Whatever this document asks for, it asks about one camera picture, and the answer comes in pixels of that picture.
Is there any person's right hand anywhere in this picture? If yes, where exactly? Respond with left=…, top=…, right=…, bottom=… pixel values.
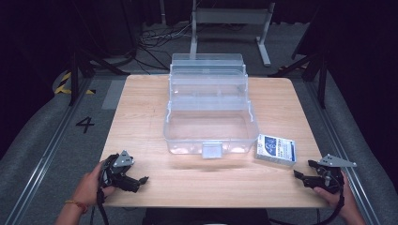
left=313, top=171, right=357, bottom=217

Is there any black metal stand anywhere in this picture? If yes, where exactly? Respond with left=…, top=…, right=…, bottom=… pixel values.
left=268, top=51, right=329, bottom=110
left=69, top=48, right=131, bottom=107

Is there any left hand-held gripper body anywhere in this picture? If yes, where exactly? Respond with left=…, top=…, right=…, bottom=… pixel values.
left=99, top=150, right=141, bottom=193

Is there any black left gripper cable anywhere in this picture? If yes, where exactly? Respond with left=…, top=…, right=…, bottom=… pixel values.
left=96, top=187, right=111, bottom=225

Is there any grey metal stand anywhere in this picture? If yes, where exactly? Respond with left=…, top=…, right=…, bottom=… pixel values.
left=188, top=0, right=276, bottom=68

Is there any white and blue small box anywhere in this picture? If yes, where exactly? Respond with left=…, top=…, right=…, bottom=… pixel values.
left=254, top=133, right=298, bottom=167

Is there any grey metal floor rail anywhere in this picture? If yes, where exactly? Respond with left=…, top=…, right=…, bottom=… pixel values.
left=2, top=78, right=92, bottom=225
left=303, top=80, right=382, bottom=225

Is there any clear plastic storage box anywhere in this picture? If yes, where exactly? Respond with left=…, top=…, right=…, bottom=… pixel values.
left=162, top=52, right=260, bottom=159

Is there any orange woven bracelet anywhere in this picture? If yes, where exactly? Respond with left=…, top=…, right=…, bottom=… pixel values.
left=64, top=200, right=89, bottom=215

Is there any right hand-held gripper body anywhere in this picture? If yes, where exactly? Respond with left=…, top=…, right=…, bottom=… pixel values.
left=302, top=153, right=358, bottom=193

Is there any person's left hand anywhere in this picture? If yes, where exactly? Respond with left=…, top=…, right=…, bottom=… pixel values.
left=72, top=160, right=115, bottom=208

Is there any bundle of floor cables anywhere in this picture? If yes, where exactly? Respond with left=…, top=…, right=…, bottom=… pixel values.
left=136, top=22, right=191, bottom=75

